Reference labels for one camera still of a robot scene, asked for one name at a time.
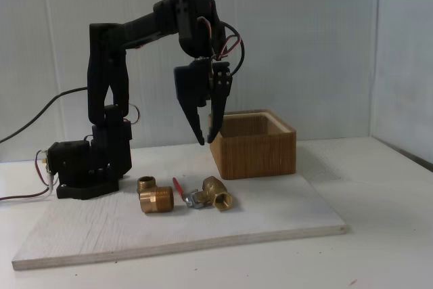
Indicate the white plywood board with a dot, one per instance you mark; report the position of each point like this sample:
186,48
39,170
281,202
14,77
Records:
236,214

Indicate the brown wooden box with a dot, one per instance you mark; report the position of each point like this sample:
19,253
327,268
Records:
253,157

